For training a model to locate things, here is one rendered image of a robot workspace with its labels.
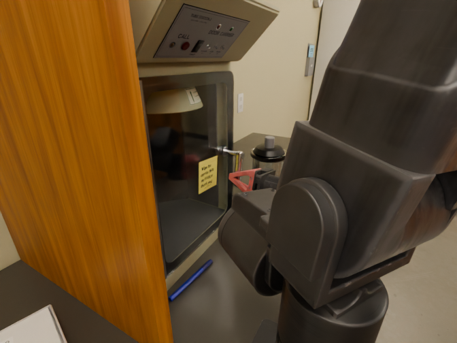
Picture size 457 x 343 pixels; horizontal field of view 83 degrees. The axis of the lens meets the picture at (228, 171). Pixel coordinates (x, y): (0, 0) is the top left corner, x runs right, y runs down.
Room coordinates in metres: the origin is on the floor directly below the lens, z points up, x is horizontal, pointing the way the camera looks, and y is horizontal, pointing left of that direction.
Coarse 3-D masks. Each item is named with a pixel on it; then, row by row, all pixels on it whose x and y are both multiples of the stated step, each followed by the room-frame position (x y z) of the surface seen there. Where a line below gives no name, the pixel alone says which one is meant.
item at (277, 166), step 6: (252, 150) 0.72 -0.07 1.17; (258, 156) 0.68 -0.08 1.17; (282, 156) 0.68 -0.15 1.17; (258, 162) 0.68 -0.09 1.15; (264, 162) 0.67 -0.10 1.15; (270, 162) 0.66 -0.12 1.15; (276, 162) 0.66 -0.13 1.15; (282, 162) 0.69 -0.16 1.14; (252, 168) 0.71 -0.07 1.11; (270, 168) 0.67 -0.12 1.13; (276, 168) 0.67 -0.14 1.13; (276, 174) 0.67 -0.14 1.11
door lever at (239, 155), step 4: (224, 148) 0.61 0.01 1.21; (224, 152) 0.61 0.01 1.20; (228, 152) 0.60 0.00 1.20; (232, 152) 0.60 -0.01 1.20; (236, 152) 0.59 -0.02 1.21; (240, 152) 0.59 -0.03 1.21; (224, 156) 0.61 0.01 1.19; (236, 156) 0.59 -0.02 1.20; (240, 156) 0.59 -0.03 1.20; (236, 160) 0.59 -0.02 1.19; (240, 160) 0.59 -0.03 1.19; (236, 164) 0.59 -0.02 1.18; (240, 164) 0.58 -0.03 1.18; (236, 168) 0.59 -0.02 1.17; (240, 168) 0.58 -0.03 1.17; (240, 176) 0.58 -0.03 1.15; (240, 180) 0.58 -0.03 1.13
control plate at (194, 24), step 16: (176, 16) 0.38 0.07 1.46; (192, 16) 0.40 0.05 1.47; (208, 16) 0.43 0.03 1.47; (224, 16) 0.46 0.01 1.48; (176, 32) 0.40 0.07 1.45; (192, 32) 0.43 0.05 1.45; (208, 32) 0.46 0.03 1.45; (224, 32) 0.50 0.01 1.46; (240, 32) 0.54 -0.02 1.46; (160, 48) 0.40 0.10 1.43; (176, 48) 0.43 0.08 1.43; (192, 48) 0.46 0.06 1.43; (224, 48) 0.55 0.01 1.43
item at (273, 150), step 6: (270, 138) 0.70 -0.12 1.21; (264, 144) 0.74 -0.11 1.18; (270, 144) 0.70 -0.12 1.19; (276, 144) 0.74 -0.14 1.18; (258, 150) 0.69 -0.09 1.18; (264, 150) 0.68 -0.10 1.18; (270, 150) 0.68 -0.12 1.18; (276, 150) 0.68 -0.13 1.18; (282, 150) 0.70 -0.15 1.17; (264, 156) 0.67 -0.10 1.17; (270, 156) 0.67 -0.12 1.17; (276, 156) 0.67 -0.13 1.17
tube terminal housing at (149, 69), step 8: (144, 64) 0.43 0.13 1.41; (152, 64) 0.45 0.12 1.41; (160, 64) 0.46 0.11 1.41; (168, 64) 0.48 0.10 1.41; (176, 64) 0.50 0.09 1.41; (184, 64) 0.52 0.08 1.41; (192, 64) 0.54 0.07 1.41; (200, 64) 0.56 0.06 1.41; (208, 64) 0.58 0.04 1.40; (216, 64) 0.61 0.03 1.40; (224, 64) 0.64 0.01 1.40; (144, 72) 0.43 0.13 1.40; (152, 72) 0.44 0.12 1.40; (160, 72) 0.46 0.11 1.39; (168, 72) 0.48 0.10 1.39; (176, 72) 0.49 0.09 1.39; (184, 72) 0.51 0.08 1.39; (192, 72) 0.54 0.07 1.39; (200, 72) 0.56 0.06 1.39; (216, 232) 0.60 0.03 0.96; (208, 240) 0.56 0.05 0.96; (200, 248) 0.53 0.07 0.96; (192, 256) 0.50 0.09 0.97; (200, 256) 0.53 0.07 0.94; (184, 264) 0.47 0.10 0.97; (176, 272) 0.45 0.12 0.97; (184, 272) 0.47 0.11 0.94; (168, 280) 0.42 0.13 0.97; (176, 280) 0.45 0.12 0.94; (168, 288) 0.42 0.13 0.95
